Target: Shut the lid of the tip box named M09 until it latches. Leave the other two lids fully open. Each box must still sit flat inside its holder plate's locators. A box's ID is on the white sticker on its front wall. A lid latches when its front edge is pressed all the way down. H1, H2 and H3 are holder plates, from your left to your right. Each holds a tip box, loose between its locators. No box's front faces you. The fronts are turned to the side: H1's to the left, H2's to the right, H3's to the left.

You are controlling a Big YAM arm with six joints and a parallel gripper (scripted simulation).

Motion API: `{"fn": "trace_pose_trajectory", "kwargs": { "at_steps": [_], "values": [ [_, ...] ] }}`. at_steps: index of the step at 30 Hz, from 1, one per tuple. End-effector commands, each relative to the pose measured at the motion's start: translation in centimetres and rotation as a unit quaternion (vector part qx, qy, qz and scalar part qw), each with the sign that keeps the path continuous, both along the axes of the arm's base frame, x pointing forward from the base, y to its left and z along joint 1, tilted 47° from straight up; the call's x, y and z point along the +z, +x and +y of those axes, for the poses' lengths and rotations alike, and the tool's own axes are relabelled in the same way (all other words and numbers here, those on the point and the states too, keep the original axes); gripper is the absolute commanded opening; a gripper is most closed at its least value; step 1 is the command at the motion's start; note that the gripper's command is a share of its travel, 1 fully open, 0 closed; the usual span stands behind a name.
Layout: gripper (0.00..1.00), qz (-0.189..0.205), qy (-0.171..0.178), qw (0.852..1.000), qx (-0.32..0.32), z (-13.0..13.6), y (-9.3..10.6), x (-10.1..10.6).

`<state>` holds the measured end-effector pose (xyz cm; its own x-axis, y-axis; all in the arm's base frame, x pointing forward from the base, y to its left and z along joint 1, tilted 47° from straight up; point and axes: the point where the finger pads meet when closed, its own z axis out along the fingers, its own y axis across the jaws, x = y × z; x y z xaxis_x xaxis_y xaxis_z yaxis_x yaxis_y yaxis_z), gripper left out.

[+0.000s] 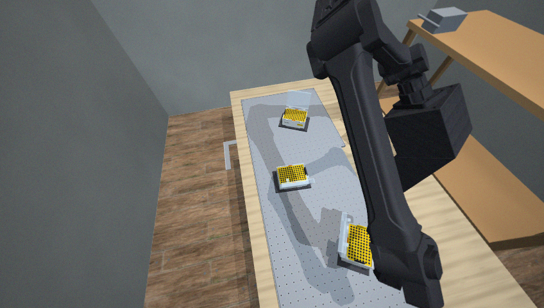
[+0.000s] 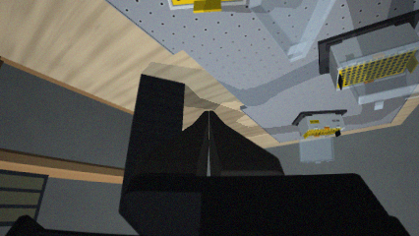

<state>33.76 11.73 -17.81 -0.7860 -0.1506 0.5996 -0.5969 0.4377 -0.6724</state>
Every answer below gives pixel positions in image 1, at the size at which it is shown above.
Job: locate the white tip box with lid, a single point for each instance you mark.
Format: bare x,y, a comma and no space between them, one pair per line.
343,242

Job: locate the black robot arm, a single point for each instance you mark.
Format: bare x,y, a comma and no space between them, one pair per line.
346,35

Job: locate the yellow perforated plate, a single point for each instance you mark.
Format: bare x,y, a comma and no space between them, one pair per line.
296,115

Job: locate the yellow perforated tip rack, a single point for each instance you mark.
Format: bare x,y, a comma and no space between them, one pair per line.
358,249
293,173

